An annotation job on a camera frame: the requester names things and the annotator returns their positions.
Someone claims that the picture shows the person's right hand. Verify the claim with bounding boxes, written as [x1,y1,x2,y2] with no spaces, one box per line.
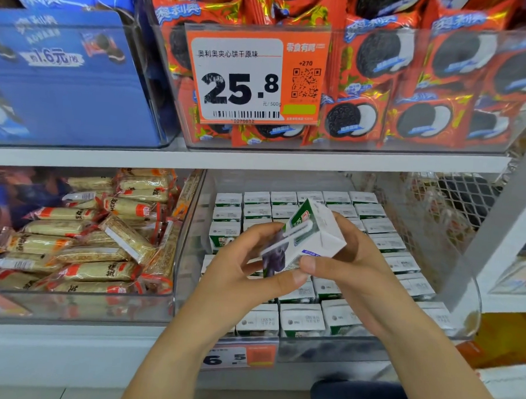
[294,209,429,340]

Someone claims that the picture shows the person's left hand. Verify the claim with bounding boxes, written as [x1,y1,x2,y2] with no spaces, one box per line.
[183,218,317,344]

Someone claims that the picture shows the rows of white juice cartons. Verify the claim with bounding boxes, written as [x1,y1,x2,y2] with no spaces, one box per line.
[196,184,465,348]

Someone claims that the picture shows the blueberry juice carton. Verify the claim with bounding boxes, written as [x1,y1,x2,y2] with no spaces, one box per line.
[259,196,351,282]

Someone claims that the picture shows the person's left forearm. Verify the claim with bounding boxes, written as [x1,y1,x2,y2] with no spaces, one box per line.
[119,322,245,399]

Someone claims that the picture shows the small orange price tag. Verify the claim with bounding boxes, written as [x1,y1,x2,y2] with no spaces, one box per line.
[202,338,281,371]

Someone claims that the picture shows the clear plastic display bin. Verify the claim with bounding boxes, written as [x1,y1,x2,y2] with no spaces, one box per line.
[169,163,489,369]
[0,161,203,330]

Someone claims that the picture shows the yellow orange snack packet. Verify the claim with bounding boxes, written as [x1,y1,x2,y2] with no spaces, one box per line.
[454,309,526,372]

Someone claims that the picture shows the pile of yellow wafer bars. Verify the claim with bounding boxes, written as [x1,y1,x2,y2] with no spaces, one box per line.
[0,161,200,300]

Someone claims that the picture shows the large white orange price tag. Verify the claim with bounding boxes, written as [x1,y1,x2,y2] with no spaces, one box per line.
[181,21,333,132]

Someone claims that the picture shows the stack of red cookie packets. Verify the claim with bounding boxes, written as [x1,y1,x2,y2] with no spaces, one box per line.
[139,0,526,159]

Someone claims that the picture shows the faded orange price tag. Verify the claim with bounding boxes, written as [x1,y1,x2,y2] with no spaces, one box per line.
[0,293,34,319]

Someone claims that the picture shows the pile of blue snack packets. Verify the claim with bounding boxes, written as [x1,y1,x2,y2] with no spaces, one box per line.
[0,166,69,259]

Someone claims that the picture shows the blue cardboard display box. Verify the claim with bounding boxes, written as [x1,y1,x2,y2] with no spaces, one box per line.
[0,7,183,153]

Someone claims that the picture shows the white wire mesh divider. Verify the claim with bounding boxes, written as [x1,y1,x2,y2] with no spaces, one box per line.
[400,170,518,257]

